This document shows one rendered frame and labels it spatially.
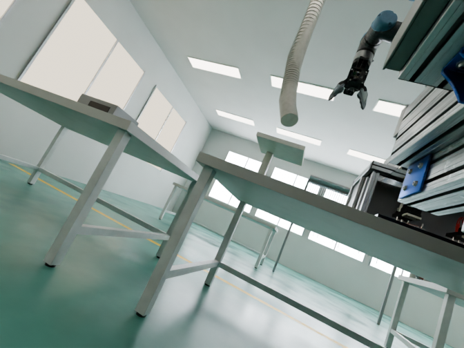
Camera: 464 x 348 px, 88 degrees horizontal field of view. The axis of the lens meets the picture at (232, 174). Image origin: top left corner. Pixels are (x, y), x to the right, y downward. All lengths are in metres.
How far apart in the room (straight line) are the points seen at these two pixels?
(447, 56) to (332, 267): 7.38
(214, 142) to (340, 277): 5.75
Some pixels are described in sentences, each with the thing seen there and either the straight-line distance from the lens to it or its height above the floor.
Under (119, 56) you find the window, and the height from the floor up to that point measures 2.40.
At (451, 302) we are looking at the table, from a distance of 2.69.
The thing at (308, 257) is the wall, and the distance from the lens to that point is 7.67.
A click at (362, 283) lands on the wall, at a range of 7.92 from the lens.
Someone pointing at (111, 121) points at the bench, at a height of 0.71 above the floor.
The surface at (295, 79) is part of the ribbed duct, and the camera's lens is 2.65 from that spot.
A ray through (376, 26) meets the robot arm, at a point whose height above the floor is 1.42.
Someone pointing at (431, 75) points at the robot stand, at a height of 0.87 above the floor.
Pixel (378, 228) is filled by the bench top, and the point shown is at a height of 0.71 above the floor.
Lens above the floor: 0.51
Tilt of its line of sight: 10 degrees up
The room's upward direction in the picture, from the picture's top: 25 degrees clockwise
